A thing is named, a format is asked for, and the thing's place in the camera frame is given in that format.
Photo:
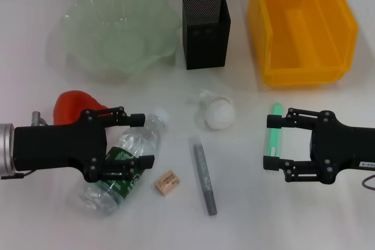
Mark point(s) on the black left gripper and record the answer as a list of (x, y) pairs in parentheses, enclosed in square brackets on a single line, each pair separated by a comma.
[(58, 146)]

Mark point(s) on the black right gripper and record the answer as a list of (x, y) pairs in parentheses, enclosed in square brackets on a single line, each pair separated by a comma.
[(340, 147)]

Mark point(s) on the clear bottle with green label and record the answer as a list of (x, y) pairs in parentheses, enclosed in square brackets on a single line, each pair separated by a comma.
[(140, 141)]

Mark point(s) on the green pen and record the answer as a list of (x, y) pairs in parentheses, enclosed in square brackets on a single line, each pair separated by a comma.
[(274, 138)]

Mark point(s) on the tan eraser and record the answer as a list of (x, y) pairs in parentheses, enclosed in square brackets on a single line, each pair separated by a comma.
[(167, 182)]

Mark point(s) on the white paper ball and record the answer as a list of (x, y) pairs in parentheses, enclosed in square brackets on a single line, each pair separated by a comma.
[(218, 115)]

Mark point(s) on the red-orange fruit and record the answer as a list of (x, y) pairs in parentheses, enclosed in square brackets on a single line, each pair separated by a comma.
[(68, 106)]

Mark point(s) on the grey pen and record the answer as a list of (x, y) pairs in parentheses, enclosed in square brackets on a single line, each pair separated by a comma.
[(202, 171)]

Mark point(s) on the green glass fruit plate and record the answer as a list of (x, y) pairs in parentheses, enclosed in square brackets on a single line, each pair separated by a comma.
[(117, 33)]

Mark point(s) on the black mesh pen holder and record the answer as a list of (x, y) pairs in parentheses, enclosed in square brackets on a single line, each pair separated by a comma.
[(205, 39)]

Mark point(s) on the yellow plastic bin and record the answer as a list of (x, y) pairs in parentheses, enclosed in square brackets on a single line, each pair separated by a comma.
[(301, 42)]

